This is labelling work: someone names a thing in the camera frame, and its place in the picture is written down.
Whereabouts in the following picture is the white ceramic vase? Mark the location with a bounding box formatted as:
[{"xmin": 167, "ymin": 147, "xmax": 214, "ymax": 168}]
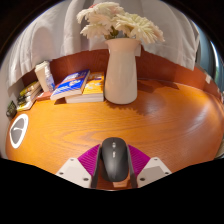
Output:
[{"xmin": 104, "ymin": 37, "xmax": 141, "ymax": 105}]

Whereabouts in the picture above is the dark glass window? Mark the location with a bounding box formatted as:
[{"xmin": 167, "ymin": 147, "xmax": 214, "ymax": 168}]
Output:
[{"xmin": 199, "ymin": 31, "xmax": 222, "ymax": 79}]

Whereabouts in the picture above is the clear small spray bottle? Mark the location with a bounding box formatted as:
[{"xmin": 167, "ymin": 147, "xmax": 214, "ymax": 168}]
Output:
[{"xmin": 45, "ymin": 71, "xmax": 56, "ymax": 93}]

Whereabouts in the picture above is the cream artificial flower bouquet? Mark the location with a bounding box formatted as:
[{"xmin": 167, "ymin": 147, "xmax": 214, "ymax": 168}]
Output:
[{"xmin": 76, "ymin": 1, "xmax": 166, "ymax": 45}]

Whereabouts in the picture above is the white pleated curtain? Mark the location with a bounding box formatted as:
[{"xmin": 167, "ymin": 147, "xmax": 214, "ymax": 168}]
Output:
[{"xmin": 6, "ymin": 0, "xmax": 201, "ymax": 88}]

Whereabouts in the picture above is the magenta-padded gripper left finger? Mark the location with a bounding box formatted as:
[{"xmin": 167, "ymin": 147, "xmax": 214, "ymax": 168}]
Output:
[{"xmin": 55, "ymin": 143, "xmax": 103, "ymax": 189}]

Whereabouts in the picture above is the stack of black yellow books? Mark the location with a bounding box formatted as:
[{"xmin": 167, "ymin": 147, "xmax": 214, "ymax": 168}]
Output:
[{"xmin": 16, "ymin": 80, "xmax": 43, "ymax": 112}]

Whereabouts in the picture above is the dark grey computer mouse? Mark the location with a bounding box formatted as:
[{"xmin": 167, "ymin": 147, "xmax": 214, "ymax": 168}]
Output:
[{"xmin": 99, "ymin": 136, "xmax": 131, "ymax": 184}]

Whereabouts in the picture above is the orange yellow book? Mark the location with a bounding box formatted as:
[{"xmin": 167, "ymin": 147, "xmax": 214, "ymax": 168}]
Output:
[{"xmin": 64, "ymin": 71, "xmax": 105, "ymax": 104}]

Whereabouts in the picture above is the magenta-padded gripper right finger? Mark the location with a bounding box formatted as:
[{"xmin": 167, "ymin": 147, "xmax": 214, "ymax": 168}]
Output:
[{"xmin": 126, "ymin": 143, "xmax": 173, "ymax": 189}]

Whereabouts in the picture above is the round white grey mouse pad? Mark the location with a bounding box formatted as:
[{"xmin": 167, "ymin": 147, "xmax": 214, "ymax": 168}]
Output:
[{"xmin": 9, "ymin": 113, "xmax": 30, "ymax": 150}]

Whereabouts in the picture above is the beige lidded tumbler cup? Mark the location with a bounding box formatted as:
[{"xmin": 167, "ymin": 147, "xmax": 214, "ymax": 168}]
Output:
[{"xmin": 34, "ymin": 60, "xmax": 51, "ymax": 93}]

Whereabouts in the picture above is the red brown flat book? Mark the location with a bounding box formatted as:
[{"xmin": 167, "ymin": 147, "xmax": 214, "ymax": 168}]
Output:
[{"xmin": 35, "ymin": 90, "xmax": 53, "ymax": 102}]

